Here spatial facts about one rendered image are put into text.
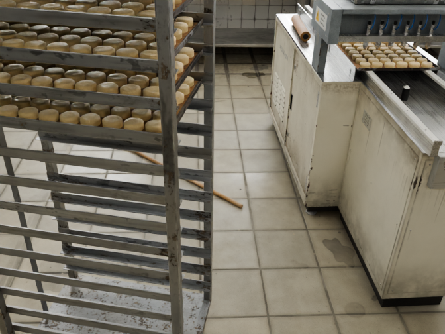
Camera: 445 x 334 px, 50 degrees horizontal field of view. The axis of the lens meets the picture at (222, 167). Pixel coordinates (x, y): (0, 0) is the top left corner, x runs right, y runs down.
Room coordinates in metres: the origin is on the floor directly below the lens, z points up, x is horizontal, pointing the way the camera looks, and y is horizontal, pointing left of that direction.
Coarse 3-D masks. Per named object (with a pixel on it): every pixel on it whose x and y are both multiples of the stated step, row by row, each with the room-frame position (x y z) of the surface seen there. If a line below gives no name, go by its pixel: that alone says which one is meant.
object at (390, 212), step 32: (416, 96) 2.00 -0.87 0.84; (352, 128) 2.17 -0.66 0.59; (384, 128) 1.82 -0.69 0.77; (352, 160) 2.08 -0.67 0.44; (384, 160) 1.75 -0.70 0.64; (416, 160) 1.51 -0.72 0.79; (352, 192) 2.01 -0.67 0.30; (384, 192) 1.69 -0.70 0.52; (416, 192) 1.49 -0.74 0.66; (352, 224) 1.93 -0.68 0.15; (384, 224) 1.62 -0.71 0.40; (416, 224) 1.49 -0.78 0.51; (384, 256) 1.55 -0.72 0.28; (416, 256) 1.49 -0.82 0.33; (384, 288) 1.49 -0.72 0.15; (416, 288) 1.50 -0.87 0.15
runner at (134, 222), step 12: (0, 204) 1.07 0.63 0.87; (12, 204) 1.06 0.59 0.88; (24, 204) 1.06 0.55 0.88; (60, 216) 1.04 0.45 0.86; (72, 216) 1.03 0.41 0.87; (84, 216) 1.03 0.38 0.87; (96, 216) 1.02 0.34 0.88; (108, 216) 1.02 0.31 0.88; (120, 216) 1.01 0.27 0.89; (144, 228) 1.00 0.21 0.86; (156, 228) 0.99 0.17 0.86; (180, 228) 0.98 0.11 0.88
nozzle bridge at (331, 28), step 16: (320, 0) 2.36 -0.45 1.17; (336, 0) 2.33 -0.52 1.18; (320, 16) 2.33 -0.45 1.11; (336, 16) 2.16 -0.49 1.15; (352, 16) 2.25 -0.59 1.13; (368, 16) 2.26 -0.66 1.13; (384, 16) 2.26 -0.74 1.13; (400, 16) 2.27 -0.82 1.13; (416, 16) 2.28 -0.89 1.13; (432, 16) 2.29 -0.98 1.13; (320, 32) 2.29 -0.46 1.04; (336, 32) 2.16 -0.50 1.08; (352, 32) 2.25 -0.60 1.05; (384, 32) 2.27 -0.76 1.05; (400, 32) 2.27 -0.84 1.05; (320, 48) 2.26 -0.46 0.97; (320, 64) 2.26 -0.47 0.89
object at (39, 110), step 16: (192, 80) 1.35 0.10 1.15; (0, 96) 1.19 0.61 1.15; (16, 96) 1.19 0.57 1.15; (176, 96) 1.22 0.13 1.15; (0, 112) 1.10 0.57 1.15; (16, 112) 1.11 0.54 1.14; (32, 112) 1.10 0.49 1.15; (48, 112) 1.10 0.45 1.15; (64, 112) 1.10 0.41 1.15; (80, 112) 1.13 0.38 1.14; (96, 112) 1.11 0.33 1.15; (112, 112) 1.11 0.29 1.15; (128, 112) 1.12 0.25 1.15; (144, 112) 1.11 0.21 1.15; (176, 112) 1.16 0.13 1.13; (128, 128) 1.04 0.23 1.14; (144, 128) 1.06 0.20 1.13; (160, 128) 1.03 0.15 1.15
